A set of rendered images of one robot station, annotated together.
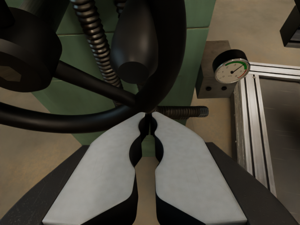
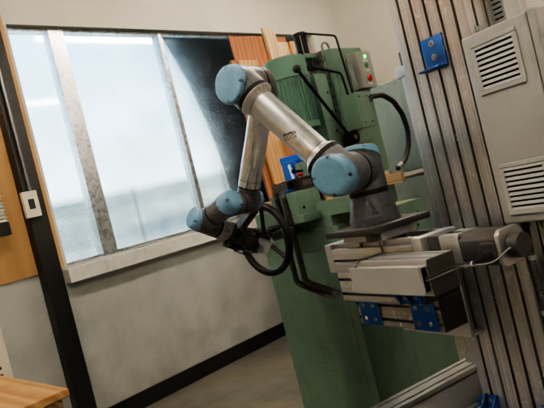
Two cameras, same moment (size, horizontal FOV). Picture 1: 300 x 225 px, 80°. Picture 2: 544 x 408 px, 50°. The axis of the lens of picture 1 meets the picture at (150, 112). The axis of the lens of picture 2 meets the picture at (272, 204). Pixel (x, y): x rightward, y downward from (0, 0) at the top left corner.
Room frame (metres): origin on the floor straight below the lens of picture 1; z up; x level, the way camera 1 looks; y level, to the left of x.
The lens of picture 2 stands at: (-1.45, -1.47, 0.98)
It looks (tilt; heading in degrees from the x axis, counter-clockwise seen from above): 1 degrees down; 43
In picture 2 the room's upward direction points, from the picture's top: 14 degrees counter-clockwise
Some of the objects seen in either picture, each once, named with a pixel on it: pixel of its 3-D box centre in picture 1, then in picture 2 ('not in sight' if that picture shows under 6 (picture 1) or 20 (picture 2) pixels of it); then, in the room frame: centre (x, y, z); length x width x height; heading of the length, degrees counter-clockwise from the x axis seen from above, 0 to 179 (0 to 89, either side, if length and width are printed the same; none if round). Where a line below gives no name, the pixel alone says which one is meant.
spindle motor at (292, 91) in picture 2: not in sight; (291, 95); (0.48, 0.08, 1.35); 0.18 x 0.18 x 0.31
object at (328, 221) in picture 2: not in sight; (312, 221); (0.42, 0.09, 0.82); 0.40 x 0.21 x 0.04; 86
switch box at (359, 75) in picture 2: not in sight; (361, 70); (0.79, -0.08, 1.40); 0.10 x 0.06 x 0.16; 176
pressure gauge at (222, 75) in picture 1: (228, 68); not in sight; (0.25, -0.16, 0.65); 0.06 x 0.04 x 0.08; 86
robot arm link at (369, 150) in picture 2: not in sight; (361, 167); (0.00, -0.49, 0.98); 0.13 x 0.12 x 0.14; 8
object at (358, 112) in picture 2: not in sight; (358, 111); (0.68, -0.08, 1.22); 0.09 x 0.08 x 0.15; 176
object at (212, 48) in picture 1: (213, 69); not in sight; (0.32, -0.17, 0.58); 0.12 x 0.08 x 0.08; 176
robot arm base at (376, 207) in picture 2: not in sight; (371, 206); (0.00, -0.49, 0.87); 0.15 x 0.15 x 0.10
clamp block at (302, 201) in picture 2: not in sight; (296, 202); (0.28, 0.03, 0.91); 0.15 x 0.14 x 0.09; 86
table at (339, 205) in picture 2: not in sight; (313, 210); (0.37, 0.02, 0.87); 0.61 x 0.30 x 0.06; 86
